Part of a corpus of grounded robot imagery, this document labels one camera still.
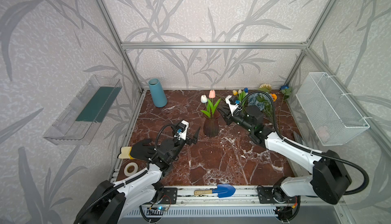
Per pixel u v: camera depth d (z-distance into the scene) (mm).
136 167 820
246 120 628
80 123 630
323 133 734
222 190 753
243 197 752
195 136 705
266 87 1148
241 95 1118
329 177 412
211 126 941
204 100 789
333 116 631
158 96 997
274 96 1046
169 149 587
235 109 651
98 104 685
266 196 725
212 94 787
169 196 728
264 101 988
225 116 697
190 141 693
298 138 917
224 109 711
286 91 1158
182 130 632
